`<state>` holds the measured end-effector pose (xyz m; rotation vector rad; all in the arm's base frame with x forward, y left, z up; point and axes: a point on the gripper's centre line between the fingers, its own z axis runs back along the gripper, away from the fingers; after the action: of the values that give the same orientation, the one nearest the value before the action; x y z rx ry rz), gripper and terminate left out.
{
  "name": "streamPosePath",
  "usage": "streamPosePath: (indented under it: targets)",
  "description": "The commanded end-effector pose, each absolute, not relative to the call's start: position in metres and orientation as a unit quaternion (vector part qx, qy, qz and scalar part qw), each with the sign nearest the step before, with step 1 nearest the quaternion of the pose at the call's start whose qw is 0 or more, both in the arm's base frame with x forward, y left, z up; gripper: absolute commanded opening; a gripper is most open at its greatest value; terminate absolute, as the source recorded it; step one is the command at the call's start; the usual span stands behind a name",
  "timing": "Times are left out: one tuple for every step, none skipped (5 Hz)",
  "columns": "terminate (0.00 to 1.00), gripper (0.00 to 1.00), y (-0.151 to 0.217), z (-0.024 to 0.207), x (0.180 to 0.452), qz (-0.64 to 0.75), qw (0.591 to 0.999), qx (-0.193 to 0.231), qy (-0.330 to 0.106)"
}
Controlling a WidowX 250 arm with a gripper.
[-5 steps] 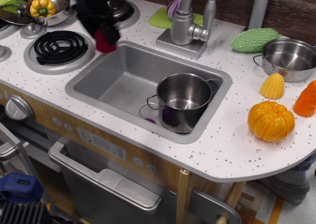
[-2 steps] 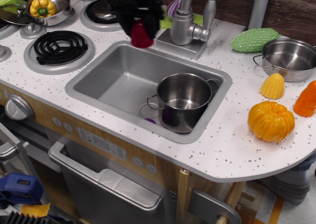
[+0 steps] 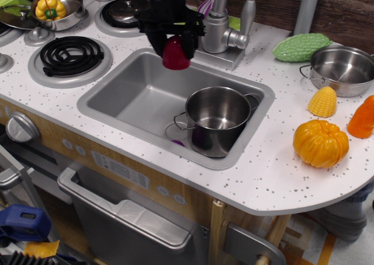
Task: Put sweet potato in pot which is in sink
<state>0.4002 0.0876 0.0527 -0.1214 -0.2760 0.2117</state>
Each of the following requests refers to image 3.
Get shallow steel pan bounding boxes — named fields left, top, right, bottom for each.
left=299, top=46, right=373, bottom=97

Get grey oven dial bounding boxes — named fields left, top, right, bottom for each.
left=5, top=111, right=40, bottom=143

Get yellow toy bell pepper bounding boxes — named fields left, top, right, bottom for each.
left=34, top=0, right=67, bottom=21

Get black coil front burner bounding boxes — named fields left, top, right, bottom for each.
left=39, top=36, right=105, bottom=77

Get green cutting board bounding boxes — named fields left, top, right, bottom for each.
left=192, top=8, right=241, bottom=30

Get steel bowl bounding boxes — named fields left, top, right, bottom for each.
left=31, top=0, right=85, bottom=31

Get orange toy pumpkin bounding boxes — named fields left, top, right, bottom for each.
left=293, top=120, right=349, bottom=168

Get grey back burner ring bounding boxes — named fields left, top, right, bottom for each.
left=94, top=0, right=153, bottom=39

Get steel pot in sink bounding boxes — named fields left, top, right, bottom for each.
left=174, top=86, right=259, bottom=158

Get grey toy faucet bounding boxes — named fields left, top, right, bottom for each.
left=194, top=0, right=256, bottom=71

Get purple toy piece in sink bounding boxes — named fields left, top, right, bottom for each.
left=171, top=140, right=185, bottom=147

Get glass lid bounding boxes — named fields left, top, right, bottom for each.
left=1, top=5, right=39, bottom=30

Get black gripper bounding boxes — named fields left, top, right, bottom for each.
left=135, top=0, right=205, bottom=58

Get blue clamp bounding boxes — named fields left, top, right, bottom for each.
left=1, top=204, right=51, bottom=242

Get grey toy sink basin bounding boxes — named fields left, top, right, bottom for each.
left=77, top=48, right=275, bottom=170

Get grey left stove knob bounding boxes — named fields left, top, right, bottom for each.
left=0, top=54, right=14, bottom=74

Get orange toy carrot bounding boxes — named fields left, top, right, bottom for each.
left=347, top=95, right=373, bottom=138

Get purple toy onion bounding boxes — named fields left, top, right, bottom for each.
left=197, top=0, right=215, bottom=18

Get grey vertical post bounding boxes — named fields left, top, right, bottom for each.
left=293, top=0, right=318, bottom=35

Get yellow toy corn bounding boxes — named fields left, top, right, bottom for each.
left=307, top=86, right=337, bottom=117

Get steel pot lid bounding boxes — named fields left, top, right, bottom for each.
left=104, top=0, right=150, bottom=23

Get red toy sweet potato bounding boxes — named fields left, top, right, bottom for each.
left=162, top=35, right=191, bottom=71

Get grey dishwasher door handle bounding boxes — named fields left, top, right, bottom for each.
left=57, top=168, right=192, bottom=264

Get green toy bitter gourd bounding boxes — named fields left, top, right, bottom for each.
left=272, top=33, right=333, bottom=62

